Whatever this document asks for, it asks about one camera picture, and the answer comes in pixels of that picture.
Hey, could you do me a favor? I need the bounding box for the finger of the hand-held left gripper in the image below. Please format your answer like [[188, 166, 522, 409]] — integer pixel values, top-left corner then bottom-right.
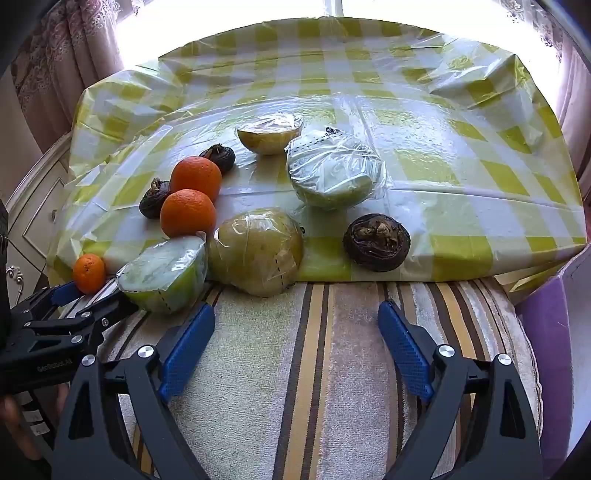
[[28, 293, 139, 358], [14, 281, 82, 326]]

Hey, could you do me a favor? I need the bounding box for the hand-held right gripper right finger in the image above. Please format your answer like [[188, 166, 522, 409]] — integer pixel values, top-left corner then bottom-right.
[[378, 299, 543, 480]]

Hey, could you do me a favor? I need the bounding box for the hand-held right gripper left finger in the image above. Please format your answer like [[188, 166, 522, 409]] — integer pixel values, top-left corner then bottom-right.
[[51, 302, 218, 480]]

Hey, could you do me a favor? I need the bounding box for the small orange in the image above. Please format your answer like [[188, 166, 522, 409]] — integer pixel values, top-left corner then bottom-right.
[[72, 253, 108, 295]]

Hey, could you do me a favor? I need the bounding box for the pale green melon piece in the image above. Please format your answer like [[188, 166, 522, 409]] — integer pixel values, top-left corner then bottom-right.
[[115, 234, 208, 315]]

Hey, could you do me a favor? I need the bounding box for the large water chestnut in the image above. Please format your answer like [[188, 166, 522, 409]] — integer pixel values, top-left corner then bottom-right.
[[342, 213, 411, 273]]

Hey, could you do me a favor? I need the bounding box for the yellow-green melon piece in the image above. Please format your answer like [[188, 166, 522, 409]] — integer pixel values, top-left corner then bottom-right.
[[206, 208, 305, 297]]

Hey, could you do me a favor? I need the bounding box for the small water chestnut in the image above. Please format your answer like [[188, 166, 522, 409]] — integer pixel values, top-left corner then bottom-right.
[[139, 177, 172, 219], [198, 143, 236, 176]]

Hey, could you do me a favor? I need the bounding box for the medium orange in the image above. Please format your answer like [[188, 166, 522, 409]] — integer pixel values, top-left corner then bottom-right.
[[160, 188, 218, 239]]

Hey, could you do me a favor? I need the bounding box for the purple cardboard box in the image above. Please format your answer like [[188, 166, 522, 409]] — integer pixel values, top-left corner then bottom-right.
[[494, 247, 591, 444]]

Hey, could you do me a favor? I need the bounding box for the large orange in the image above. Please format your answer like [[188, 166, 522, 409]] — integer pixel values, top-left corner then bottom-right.
[[170, 156, 223, 202]]

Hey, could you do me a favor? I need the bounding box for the green melon with label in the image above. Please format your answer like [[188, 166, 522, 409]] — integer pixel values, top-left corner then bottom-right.
[[284, 128, 387, 210]]

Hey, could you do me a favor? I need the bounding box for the yellow melon half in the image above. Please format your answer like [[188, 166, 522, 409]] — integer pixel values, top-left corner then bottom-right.
[[236, 113, 304, 155]]

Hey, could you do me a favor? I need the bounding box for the person's left hand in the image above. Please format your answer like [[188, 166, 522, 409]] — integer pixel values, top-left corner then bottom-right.
[[0, 394, 33, 462]]

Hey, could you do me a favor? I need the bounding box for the white cabinet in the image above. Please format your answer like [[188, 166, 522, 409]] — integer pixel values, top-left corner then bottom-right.
[[0, 134, 75, 305]]

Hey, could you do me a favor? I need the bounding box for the striped towel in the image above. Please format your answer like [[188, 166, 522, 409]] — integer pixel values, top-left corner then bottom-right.
[[97, 277, 541, 480]]

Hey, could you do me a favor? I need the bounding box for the pink patterned curtain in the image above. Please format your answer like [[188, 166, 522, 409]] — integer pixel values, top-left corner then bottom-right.
[[501, 0, 591, 199], [9, 0, 134, 153]]

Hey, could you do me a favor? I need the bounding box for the yellow checked plastic tablecloth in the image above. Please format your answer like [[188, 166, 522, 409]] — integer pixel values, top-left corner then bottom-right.
[[48, 16, 589, 296]]

